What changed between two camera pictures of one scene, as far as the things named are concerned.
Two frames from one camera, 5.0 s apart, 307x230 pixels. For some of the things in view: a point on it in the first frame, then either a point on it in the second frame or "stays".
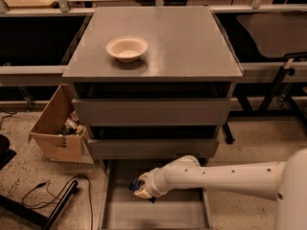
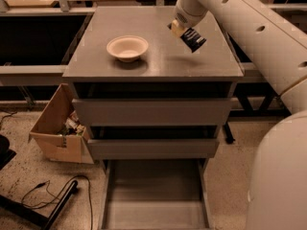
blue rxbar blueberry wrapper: [136, 184] -> [193, 38]
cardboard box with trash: [59, 133] stays
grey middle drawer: [152, 149] stays
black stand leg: [35, 216] stays
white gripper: [155, 184] -> [189, 17]
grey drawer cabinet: [153, 82] stays
